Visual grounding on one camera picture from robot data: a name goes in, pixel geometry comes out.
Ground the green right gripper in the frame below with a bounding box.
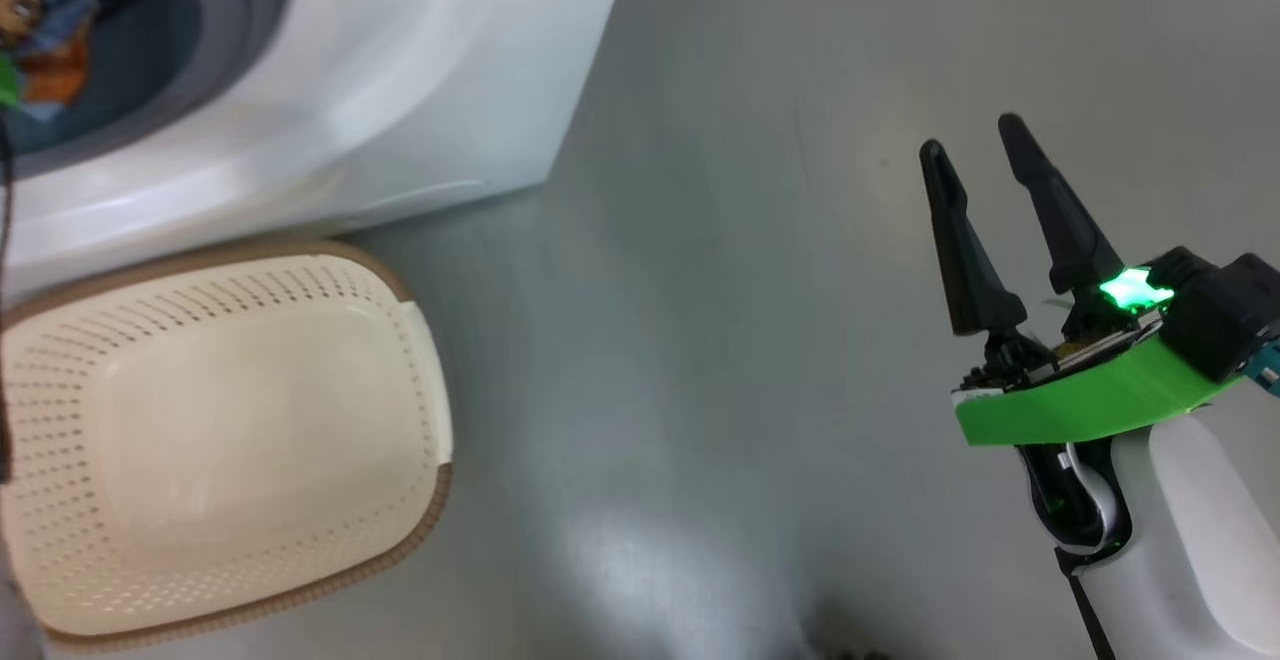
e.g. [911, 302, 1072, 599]
[919, 113, 1246, 446]

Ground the white front-load washing machine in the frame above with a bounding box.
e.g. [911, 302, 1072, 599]
[0, 0, 637, 306]

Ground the cream perforated laundry basket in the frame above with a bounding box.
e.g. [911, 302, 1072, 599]
[0, 240, 454, 653]

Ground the blue cartoon print garment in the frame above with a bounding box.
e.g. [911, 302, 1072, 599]
[0, 0, 101, 123]

